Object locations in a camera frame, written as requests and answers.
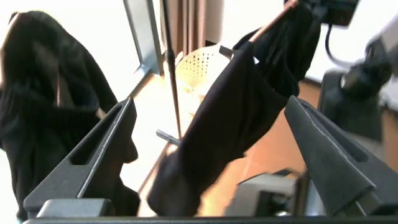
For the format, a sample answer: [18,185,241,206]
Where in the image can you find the brown curtain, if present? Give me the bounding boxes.
[160,0,208,57]

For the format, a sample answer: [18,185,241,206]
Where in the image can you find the white laundry basket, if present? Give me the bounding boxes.
[174,43,233,105]

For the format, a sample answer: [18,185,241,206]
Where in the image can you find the black garment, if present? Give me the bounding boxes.
[146,2,323,218]
[0,10,141,222]

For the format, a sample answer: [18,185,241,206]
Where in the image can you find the black cable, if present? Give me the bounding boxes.
[324,23,354,68]

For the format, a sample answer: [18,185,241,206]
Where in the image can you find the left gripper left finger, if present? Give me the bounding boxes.
[23,97,138,218]

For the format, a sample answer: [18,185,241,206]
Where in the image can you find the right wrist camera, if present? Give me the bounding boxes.
[303,0,361,28]

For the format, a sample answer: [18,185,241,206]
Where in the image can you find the black clothes rack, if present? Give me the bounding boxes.
[136,0,184,195]

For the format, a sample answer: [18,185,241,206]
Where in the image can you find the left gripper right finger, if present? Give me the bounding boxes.
[284,95,398,218]

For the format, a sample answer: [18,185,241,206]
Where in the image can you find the pink clothes hanger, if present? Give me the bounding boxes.
[248,0,300,44]
[0,12,107,121]

